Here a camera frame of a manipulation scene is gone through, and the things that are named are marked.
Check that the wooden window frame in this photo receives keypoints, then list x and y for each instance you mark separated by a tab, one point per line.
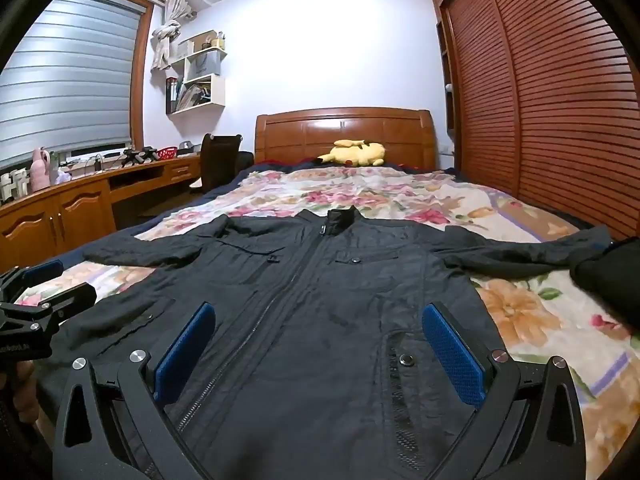
142	60

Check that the black gadget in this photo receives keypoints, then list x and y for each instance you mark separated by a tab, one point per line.
140	155

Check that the grey window blind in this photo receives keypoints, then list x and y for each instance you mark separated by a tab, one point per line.
65	80

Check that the white wall shelf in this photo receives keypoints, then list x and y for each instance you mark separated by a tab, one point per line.
217	92

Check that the black jacket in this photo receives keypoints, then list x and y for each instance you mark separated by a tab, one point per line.
320	310

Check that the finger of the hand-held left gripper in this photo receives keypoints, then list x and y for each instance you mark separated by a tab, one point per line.
70	297
42	271

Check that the dark cloth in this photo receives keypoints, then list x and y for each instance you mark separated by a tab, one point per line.
607	280

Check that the yellow plush toy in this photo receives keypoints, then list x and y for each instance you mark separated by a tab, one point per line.
357	152

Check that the red basket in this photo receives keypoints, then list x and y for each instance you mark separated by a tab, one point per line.
166	153

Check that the wooden bed headboard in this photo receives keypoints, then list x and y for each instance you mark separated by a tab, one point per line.
300	135

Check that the pink toy figure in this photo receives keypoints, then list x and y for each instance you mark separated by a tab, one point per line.
40	172

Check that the floral blanket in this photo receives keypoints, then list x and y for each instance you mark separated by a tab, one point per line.
525	310

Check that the grey box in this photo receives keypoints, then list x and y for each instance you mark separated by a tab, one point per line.
186	147

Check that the dark brown chair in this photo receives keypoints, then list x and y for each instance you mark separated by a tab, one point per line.
217	160

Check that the white fence ornament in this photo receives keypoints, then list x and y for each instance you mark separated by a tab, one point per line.
12	187

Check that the wooden louvered wardrobe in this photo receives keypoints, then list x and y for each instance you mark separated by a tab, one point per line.
540	85

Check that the person's left hand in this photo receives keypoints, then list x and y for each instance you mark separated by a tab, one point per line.
26	390

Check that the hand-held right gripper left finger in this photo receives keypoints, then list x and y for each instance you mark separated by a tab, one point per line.
185	350

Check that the grey paper bag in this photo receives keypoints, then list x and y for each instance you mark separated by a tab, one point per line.
204	66

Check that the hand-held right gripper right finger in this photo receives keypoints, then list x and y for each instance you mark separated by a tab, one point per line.
452	350

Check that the tied beige curtain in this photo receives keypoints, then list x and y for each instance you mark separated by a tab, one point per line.
167	40

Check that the wooden desk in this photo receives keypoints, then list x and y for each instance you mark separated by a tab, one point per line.
75	210

